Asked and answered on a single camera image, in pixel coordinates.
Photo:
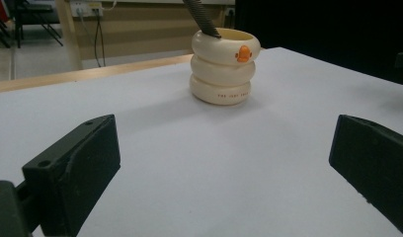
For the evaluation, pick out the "white power strip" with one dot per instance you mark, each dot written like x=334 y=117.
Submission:
x=87 y=8

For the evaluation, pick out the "black chair frame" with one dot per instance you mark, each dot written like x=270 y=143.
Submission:
x=35 y=16

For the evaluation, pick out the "cream ringed cup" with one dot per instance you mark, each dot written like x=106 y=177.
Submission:
x=222 y=75

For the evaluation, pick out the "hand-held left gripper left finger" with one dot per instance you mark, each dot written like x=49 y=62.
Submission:
x=74 y=174

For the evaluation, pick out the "black curtain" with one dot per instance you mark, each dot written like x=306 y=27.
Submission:
x=321 y=26

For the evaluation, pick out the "wooden table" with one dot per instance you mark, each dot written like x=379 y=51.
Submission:
x=74 y=75

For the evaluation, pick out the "white board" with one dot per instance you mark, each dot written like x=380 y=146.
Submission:
x=206 y=158

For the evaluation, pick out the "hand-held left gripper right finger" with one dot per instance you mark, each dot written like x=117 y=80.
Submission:
x=377 y=164

